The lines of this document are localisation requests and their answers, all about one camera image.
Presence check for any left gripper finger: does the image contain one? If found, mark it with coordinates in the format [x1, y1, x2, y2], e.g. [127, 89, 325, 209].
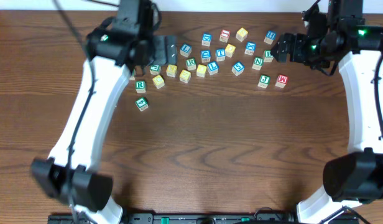
[153, 35, 167, 65]
[165, 35, 177, 65]

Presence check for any green B block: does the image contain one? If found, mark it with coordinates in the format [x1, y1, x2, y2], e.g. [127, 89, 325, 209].
[263, 50, 274, 63]

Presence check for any green r block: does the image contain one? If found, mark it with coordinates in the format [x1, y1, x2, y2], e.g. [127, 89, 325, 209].
[185, 57, 196, 71]
[135, 80, 147, 93]

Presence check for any yellow O block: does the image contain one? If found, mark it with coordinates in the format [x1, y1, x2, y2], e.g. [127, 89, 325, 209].
[225, 44, 236, 58]
[196, 64, 207, 78]

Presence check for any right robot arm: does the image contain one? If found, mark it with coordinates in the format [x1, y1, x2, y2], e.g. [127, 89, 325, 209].
[271, 0, 383, 223]

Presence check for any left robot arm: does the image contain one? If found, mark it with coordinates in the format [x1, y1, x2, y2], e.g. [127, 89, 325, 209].
[30, 18, 177, 223]

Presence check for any blue L block upper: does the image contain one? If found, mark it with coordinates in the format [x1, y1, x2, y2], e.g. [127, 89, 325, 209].
[180, 43, 192, 57]

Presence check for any blue l block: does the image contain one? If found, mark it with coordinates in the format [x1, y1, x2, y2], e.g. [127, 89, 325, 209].
[207, 61, 219, 75]
[180, 43, 192, 57]

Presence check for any blue H block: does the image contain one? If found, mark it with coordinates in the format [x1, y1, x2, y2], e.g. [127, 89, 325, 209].
[264, 30, 277, 45]

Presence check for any green J block left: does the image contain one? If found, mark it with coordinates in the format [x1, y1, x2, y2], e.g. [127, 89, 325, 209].
[150, 64, 161, 75]

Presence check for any green j block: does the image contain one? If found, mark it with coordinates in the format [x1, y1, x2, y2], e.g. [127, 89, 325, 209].
[150, 64, 161, 75]
[257, 75, 270, 88]

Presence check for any green 7 block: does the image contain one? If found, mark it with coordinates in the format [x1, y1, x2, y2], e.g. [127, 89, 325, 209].
[130, 69, 136, 80]

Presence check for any red M block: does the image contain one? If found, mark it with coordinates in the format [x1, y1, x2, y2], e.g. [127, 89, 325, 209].
[275, 74, 288, 88]

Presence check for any blue X block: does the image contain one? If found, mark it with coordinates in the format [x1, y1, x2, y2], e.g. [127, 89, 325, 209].
[244, 42, 256, 55]

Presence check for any yellow K block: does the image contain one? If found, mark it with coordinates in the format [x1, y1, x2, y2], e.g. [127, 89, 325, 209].
[166, 64, 177, 78]

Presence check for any green J block right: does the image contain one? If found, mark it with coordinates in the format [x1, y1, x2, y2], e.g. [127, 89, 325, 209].
[257, 75, 270, 88]

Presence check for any yellow C block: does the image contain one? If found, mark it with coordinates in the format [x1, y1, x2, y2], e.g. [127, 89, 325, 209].
[152, 75, 165, 89]

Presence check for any blue D block upper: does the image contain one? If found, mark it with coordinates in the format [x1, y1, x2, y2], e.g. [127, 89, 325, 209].
[201, 33, 212, 47]

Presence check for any blue d block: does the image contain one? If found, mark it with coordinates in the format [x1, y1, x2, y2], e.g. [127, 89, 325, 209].
[201, 50, 211, 63]
[201, 33, 212, 47]

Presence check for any blue D block lower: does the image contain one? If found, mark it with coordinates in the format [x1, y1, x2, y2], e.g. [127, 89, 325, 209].
[201, 50, 211, 63]

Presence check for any yellow S block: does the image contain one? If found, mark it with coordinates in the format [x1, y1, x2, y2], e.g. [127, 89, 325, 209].
[179, 70, 192, 83]

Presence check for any yellow 6 block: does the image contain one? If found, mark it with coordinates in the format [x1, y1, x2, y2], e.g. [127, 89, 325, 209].
[236, 27, 248, 42]

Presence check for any blue 5 block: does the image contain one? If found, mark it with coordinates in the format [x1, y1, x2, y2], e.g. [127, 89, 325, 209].
[232, 62, 245, 76]

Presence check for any blue L block lower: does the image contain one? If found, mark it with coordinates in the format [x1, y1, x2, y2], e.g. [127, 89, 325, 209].
[207, 61, 219, 75]

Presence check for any blue T block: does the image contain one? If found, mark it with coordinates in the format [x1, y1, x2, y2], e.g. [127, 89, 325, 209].
[216, 49, 226, 62]

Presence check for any green 4 block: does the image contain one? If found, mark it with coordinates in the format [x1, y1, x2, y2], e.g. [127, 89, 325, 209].
[135, 97, 149, 111]

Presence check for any red I block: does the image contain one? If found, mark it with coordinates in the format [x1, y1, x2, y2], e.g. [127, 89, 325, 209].
[219, 29, 231, 43]

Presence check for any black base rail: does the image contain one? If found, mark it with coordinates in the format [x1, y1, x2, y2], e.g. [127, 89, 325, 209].
[47, 212, 360, 224]

